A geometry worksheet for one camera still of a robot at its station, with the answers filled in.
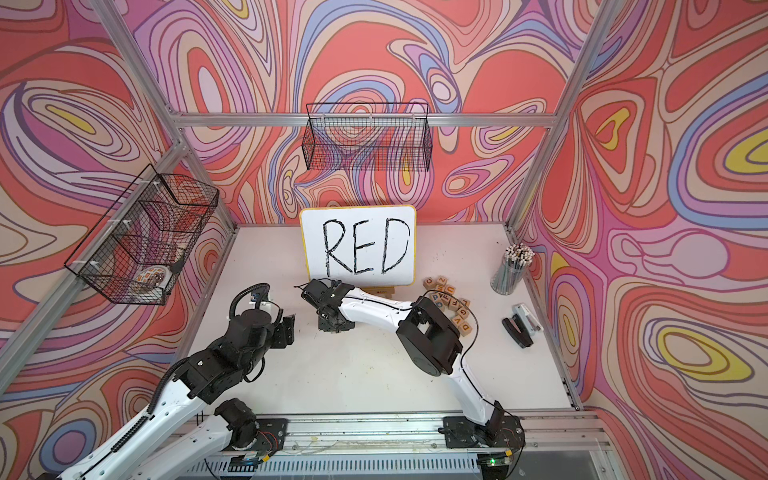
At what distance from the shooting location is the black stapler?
2.91 ft

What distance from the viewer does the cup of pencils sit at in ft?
2.89

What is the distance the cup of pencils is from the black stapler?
70 millimetres

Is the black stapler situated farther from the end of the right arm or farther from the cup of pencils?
the end of the right arm
